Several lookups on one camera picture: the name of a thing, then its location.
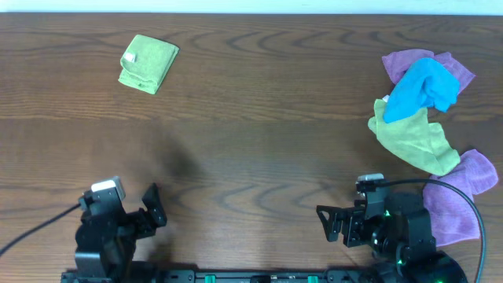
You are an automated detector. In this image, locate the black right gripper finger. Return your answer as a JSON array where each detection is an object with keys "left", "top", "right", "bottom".
[
  {"left": 316, "top": 205, "right": 346, "bottom": 228},
  {"left": 324, "top": 220, "right": 342, "bottom": 242}
]

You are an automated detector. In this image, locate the light green microfiber cloth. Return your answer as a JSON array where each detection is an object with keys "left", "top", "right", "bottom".
[{"left": 119, "top": 35, "right": 179, "bottom": 95}]

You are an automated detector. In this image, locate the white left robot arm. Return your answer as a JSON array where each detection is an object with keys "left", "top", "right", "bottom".
[{"left": 75, "top": 180, "right": 167, "bottom": 282}]

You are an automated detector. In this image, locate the olive green microfiber cloth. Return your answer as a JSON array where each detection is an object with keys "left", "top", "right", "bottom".
[{"left": 368, "top": 99, "right": 461, "bottom": 176}]

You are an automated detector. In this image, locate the blue microfiber cloth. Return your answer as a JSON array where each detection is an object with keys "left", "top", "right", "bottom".
[{"left": 384, "top": 58, "right": 461, "bottom": 123}]

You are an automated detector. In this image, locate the purple cloth far side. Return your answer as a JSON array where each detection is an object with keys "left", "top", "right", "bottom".
[{"left": 381, "top": 48, "right": 476, "bottom": 94}]

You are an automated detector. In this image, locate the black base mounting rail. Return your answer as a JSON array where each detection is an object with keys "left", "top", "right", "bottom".
[{"left": 60, "top": 269, "right": 368, "bottom": 283}]

